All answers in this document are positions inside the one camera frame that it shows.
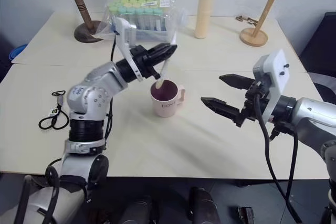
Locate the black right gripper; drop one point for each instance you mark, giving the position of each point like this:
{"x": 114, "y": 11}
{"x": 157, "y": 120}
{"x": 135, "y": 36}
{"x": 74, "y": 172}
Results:
{"x": 256, "y": 106}

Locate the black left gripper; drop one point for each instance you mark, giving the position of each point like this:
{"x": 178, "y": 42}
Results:
{"x": 144, "y": 62}

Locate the white spoon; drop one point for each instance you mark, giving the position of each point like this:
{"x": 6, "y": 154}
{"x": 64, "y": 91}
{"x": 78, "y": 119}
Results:
{"x": 160, "y": 79}

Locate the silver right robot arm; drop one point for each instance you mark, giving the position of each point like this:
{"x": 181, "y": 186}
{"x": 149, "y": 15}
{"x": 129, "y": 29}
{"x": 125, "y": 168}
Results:
{"x": 309, "y": 119}

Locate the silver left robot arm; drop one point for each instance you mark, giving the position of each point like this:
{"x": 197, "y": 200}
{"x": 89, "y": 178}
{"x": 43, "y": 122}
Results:
{"x": 89, "y": 95}

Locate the pink mug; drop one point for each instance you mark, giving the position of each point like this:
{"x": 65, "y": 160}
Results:
{"x": 165, "y": 106}

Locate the dark wooden hat stand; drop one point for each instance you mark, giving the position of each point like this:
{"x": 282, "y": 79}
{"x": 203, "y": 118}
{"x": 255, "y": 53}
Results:
{"x": 84, "y": 11}

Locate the clear bag of capped tubes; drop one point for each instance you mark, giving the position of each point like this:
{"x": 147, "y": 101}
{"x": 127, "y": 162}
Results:
{"x": 144, "y": 16}

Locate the cream paper cup stack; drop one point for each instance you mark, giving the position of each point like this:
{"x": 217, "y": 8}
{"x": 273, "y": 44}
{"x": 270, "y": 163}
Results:
{"x": 203, "y": 11}

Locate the small metal clasp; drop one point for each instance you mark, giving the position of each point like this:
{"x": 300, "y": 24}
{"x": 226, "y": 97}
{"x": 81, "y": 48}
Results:
{"x": 246, "y": 19}

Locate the light wooden tree rack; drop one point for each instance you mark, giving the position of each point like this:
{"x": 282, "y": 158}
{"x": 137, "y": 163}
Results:
{"x": 265, "y": 14}

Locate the black chair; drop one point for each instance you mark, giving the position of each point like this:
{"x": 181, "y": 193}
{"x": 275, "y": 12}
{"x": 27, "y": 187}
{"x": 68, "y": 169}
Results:
{"x": 320, "y": 48}

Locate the small dark ribbed object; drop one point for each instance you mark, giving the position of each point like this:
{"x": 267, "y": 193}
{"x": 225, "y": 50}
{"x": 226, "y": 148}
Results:
{"x": 246, "y": 214}

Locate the blue plastic bin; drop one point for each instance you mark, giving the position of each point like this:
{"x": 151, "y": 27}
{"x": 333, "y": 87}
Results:
{"x": 17, "y": 52}

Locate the dark rounded shape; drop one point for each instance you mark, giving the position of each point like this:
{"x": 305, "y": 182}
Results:
{"x": 137, "y": 211}

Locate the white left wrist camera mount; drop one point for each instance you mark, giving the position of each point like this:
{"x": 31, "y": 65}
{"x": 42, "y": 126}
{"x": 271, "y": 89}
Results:
{"x": 125, "y": 33}

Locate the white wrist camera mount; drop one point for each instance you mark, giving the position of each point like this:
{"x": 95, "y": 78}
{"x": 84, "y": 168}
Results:
{"x": 125, "y": 33}
{"x": 275, "y": 77}

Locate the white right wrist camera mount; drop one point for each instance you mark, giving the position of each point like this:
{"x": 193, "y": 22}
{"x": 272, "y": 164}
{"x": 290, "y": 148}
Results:
{"x": 275, "y": 77}

